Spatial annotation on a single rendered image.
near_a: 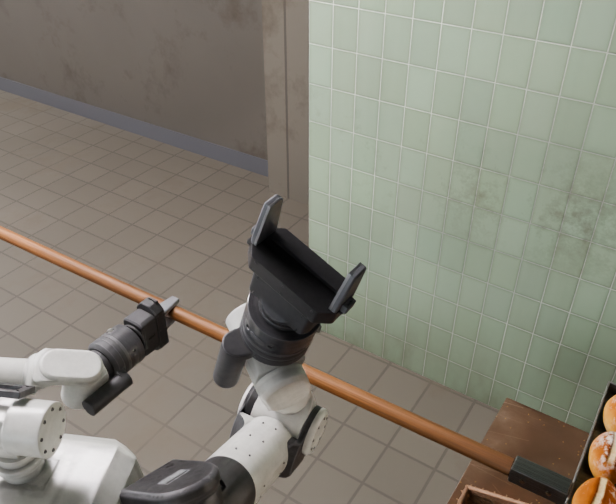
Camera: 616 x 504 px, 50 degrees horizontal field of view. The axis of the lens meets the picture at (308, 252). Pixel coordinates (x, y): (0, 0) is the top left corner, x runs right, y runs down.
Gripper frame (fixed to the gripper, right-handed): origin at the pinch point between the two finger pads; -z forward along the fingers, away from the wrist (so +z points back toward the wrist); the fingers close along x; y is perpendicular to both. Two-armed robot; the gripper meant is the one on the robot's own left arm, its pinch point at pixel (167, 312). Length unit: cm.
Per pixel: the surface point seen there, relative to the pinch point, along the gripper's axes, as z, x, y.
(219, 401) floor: -66, 119, -52
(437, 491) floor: -76, 119, 43
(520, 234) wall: -125, 34, 41
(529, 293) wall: -125, 57, 49
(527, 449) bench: -61, 61, 70
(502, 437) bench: -62, 61, 62
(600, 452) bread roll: -10, -3, 85
